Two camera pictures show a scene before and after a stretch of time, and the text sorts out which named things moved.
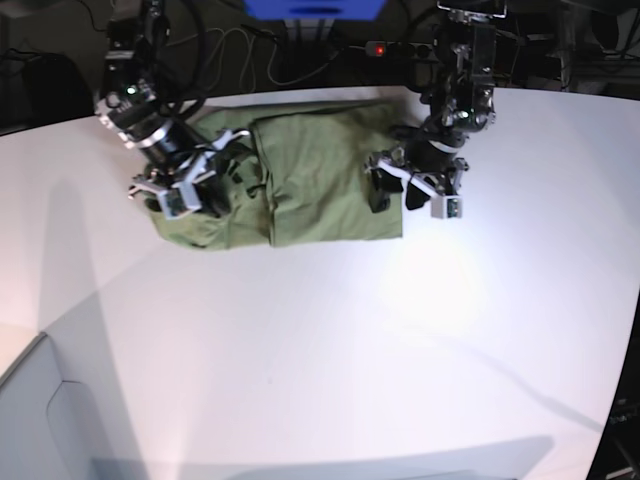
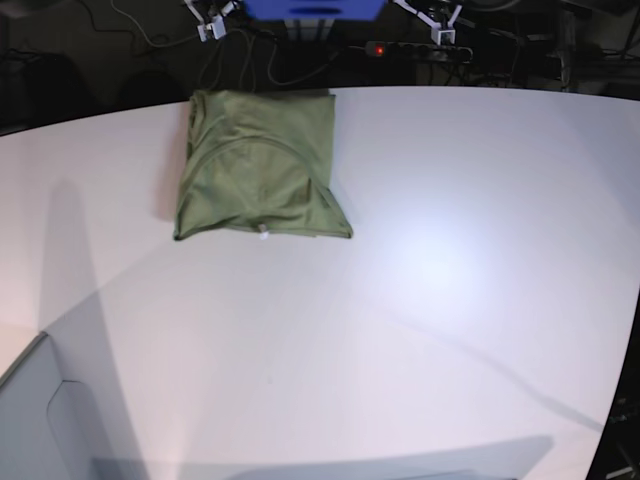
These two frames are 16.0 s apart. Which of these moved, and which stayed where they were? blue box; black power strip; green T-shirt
Moved: green T-shirt
Stayed: blue box; black power strip
